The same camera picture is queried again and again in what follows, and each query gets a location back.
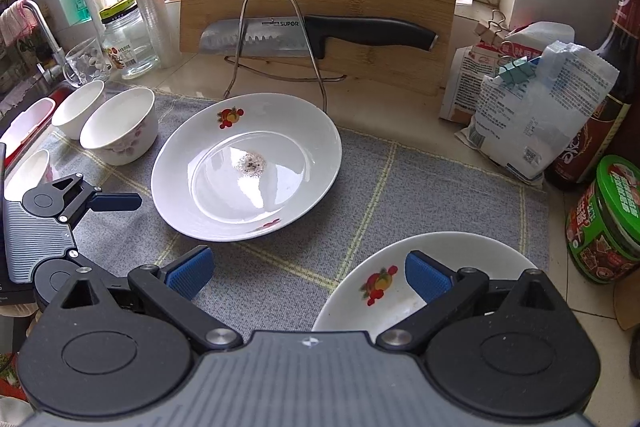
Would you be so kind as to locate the beige binder clip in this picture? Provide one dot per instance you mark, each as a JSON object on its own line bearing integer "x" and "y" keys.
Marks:
{"x": 492, "y": 29}

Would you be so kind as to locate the clear printed plastic bag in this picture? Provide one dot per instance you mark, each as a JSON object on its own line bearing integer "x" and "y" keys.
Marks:
{"x": 550, "y": 117}

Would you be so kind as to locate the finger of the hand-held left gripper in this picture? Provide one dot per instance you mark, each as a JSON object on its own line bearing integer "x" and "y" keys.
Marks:
{"x": 117, "y": 202}

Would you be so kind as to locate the steel faucet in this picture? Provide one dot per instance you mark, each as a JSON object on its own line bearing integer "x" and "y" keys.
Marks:
{"x": 44, "y": 32}

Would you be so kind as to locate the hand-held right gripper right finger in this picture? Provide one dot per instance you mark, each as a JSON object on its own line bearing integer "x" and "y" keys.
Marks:
{"x": 425, "y": 277}

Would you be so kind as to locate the white and red food packet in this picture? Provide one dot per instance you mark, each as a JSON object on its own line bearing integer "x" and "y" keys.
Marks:
{"x": 467, "y": 77}

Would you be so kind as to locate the white bowl pink flowers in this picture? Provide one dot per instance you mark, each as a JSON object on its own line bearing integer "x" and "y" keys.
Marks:
{"x": 27, "y": 169}
{"x": 75, "y": 107}
{"x": 117, "y": 122}

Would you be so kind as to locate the dark soy sauce bottle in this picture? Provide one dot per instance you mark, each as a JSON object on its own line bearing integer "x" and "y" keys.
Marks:
{"x": 600, "y": 107}

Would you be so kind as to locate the pink cloth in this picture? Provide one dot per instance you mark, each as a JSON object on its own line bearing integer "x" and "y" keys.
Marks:
{"x": 15, "y": 24}

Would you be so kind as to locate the grey and blue checked towel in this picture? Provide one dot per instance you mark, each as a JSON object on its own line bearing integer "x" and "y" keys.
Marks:
{"x": 400, "y": 187}

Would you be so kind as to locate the green binder clip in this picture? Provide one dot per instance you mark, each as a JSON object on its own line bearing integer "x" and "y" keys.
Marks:
{"x": 515, "y": 74}

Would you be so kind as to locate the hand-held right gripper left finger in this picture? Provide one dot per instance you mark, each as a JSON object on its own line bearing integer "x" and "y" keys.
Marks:
{"x": 192, "y": 269}

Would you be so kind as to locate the glass jar yellow green lid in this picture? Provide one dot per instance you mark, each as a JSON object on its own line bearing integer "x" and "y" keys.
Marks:
{"x": 127, "y": 44}

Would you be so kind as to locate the red and white drain basket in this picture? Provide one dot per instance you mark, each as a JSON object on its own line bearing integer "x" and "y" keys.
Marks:
{"x": 30, "y": 122}

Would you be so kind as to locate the clear glass mug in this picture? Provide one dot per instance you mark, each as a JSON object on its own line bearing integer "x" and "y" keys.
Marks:
{"x": 85, "y": 62}

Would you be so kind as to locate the red printed bag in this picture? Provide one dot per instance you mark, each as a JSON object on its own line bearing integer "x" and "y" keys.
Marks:
{"x": 10, "y": 377}

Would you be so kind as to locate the white plate fruit print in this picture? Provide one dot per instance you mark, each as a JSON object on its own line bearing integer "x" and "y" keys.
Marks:
{"x": 245, "y": 167}
{"x": 350, "y": 302}

